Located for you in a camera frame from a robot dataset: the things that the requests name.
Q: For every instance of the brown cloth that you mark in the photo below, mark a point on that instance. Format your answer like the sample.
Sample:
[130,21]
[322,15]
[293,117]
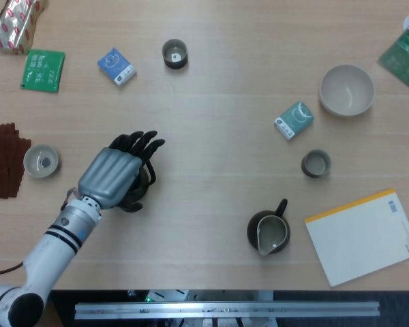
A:
[3,160]

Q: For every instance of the black cast iron teapot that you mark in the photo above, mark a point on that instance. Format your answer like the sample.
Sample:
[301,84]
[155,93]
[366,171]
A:
[139,190]

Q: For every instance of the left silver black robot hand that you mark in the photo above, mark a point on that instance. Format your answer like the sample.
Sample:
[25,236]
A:
[109,173]

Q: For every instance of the dark olive ceramic cup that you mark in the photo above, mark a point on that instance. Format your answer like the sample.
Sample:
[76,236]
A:
[315,163]
[167,47]

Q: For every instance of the dark ceramic pouring pitcher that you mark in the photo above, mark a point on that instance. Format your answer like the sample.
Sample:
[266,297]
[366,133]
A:
[254,231]

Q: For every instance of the large green tea package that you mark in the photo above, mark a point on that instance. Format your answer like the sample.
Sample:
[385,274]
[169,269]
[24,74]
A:
[405,61]

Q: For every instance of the green tissue pack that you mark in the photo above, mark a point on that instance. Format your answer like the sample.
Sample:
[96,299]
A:
[293,119]

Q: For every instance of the blue tissue pack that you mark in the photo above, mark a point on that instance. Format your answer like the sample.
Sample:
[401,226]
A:
[116,66]

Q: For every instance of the aluminium rail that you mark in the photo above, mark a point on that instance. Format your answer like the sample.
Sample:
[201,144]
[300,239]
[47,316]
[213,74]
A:
[225,310]

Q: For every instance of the green tea sachet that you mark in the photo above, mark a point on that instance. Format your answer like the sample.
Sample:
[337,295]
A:
[42,69]

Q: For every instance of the gold red foil bag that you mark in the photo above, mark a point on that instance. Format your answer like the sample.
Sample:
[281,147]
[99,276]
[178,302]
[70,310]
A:
[13,27]

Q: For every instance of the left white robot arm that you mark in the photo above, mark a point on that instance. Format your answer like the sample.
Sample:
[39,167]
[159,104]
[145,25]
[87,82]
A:
[51,252]

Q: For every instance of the beige ceramic bowl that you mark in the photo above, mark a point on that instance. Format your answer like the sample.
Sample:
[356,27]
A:
[344,88]

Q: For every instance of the white notepad orange strip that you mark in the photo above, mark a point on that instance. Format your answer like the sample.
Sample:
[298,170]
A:
[361,238]

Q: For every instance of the small pale shallow teacup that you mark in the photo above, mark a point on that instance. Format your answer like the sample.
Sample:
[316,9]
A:
[34,163]

